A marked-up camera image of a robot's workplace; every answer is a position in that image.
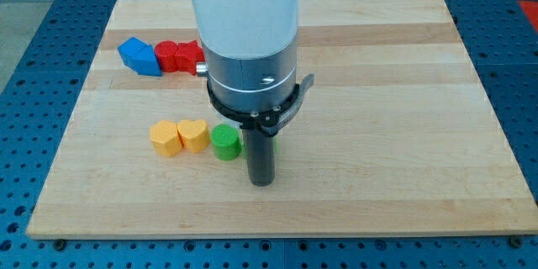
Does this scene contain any blue triangular block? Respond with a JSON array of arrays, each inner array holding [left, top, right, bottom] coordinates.
[[129, 45, 162, 76]]

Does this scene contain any red star block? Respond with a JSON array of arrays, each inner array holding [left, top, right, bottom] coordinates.
[[174, 40, 205, 76]]

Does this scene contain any blue cube block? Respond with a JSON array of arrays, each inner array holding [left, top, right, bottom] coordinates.
[[117, 37, 147, 71]]

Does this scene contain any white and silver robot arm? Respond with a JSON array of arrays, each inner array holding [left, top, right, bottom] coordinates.
[[192, 0, 298, 113]]

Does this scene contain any black clamp with lever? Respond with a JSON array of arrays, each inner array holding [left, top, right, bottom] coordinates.
[[207, 73, 314, 136]]

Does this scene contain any yellow hexagon block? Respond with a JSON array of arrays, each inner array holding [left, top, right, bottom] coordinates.
[[150, 120, 183, 157]]

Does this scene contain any red cylinder block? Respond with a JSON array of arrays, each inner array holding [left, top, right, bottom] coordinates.
[[154, 40, 178, 72]]

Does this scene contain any yellow heart block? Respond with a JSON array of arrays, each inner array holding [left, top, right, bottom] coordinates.
[[177, 119, 211, 153]]

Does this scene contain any green cylinder block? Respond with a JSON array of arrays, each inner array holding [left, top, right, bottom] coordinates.
[[210, 124, 241, 161]]

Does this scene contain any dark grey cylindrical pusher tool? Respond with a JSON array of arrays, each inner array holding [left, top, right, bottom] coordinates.
[[242, 129, 276, 187]]

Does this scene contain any wooden board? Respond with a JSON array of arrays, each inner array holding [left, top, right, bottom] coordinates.
[[26, 0, 537, 240]]

